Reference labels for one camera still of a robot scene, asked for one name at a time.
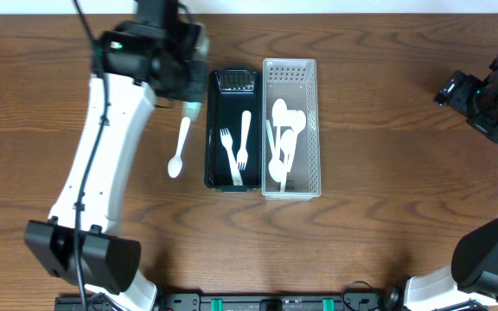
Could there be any cream fork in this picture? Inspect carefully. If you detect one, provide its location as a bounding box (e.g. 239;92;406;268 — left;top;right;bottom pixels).
236;111;252;171

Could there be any black plastic basket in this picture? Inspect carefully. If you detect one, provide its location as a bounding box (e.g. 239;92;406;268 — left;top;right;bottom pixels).
204;69;262;193

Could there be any white spoon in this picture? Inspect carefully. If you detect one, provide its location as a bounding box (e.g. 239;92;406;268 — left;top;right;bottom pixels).
280;129;296;193
268;126;287;184
272;98;287;158

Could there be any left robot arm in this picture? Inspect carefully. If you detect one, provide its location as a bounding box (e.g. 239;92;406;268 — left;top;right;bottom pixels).
24;19;208;310

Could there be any clear plastic basket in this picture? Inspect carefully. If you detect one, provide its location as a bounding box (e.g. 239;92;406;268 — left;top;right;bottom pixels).
261;58;322;200

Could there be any white spoon crossed top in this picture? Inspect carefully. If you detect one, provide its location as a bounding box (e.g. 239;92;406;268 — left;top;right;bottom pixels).
287;110;306;173

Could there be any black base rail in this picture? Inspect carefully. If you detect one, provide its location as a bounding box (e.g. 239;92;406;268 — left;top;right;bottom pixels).
54;291;405;311

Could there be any cream short spoon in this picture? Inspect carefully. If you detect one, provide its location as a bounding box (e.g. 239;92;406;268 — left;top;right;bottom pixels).
168;117;191;179

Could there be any mint green fork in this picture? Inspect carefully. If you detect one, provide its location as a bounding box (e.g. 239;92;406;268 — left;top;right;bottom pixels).
182;102;201;121

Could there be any white fork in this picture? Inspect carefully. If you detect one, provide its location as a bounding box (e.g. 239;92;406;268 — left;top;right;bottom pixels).
220;128;243;186

